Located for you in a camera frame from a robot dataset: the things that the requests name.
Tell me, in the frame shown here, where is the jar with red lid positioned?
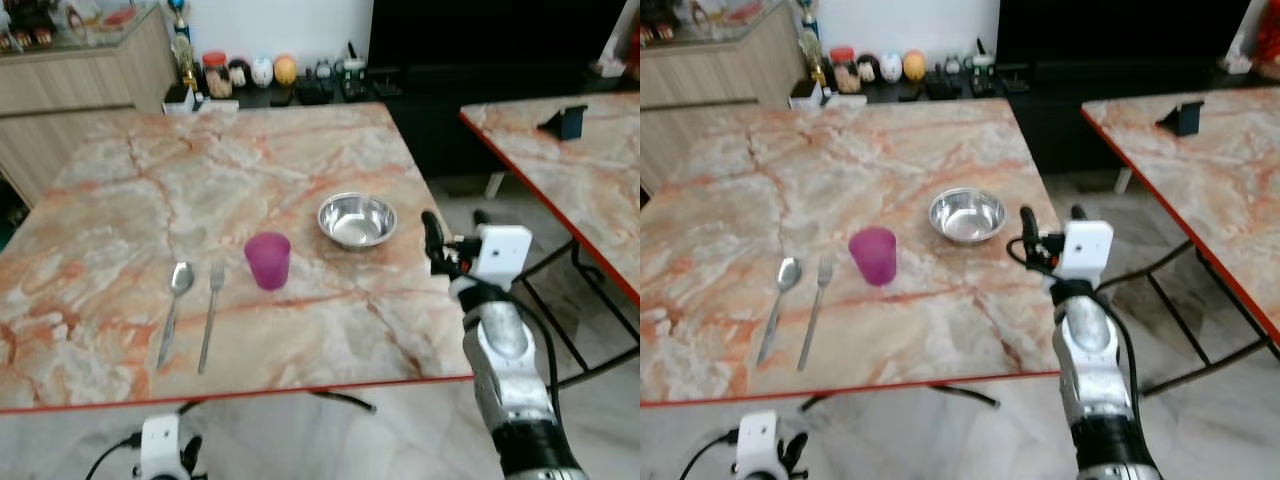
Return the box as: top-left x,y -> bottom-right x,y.
830,47 -> 862,94
202,52 -> 235,99

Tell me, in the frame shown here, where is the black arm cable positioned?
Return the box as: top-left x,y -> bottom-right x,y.
1093,282 -> 1143,401
680,428 -> 739,480
508,288 -> 563,406
84,432 -> 142,480

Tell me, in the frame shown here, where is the black phone stand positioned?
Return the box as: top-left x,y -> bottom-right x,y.
538,105 -> 589,141
1157,100 -> 1207,137

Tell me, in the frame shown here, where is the black television console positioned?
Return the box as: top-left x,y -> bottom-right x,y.
865,58 -> 1246,176
238,62 -> 641,181

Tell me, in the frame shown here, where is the marble table with black frame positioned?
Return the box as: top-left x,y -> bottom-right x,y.
1080,88 -> 1280,399
459,94 -> 641,393

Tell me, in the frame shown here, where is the steel fork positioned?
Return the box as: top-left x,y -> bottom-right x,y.
197,262 -> 227,376
797,256 -> 836,372

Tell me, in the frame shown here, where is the steel spoon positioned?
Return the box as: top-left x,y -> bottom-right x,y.
156,262 -> 195,371
756,257 -> 804,367

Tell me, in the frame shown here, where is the stainless steel bowl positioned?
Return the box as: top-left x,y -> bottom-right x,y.
929,187 -> 1008,245
317,192 -> 399,249

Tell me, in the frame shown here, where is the white box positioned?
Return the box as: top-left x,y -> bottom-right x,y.
789,80 -> 867,109
163,85 -> 239,115

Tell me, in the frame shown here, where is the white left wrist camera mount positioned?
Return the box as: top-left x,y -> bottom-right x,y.
140,415 -> 182,480
737,411 -> 780,480

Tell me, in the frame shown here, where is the golden trophy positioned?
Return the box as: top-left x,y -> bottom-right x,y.
796,0 -> 831,91
167,0 -> 202,97

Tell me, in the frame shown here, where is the black television screen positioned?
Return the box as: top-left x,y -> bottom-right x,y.
368,0 -> 631,71
996,0 -> 1253,67

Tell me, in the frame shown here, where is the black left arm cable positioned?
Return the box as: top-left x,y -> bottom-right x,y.
84,432 -> 142,480
680,428 -> 739,480

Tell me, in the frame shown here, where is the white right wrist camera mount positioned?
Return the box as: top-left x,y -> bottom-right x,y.
1058,220 -> 1115,283
470,226 -> 533,291

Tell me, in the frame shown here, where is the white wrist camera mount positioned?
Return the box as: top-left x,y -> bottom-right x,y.
470,226 -> 533,291
737,411 -> 780,480
1058,220 -> 1115,283
140,415 -> 182,480

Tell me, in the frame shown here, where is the light wooden cabinet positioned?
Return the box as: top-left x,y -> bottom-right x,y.
0,5 -> 181,206
640,5 -> 816,196

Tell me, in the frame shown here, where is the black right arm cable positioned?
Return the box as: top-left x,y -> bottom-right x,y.
1093,282 -> 1143,401
508,288 -> 563,406

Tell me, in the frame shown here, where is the purple plastic cup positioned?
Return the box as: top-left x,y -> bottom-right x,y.
849,227 -> 898,288
245,232 -> 292,292

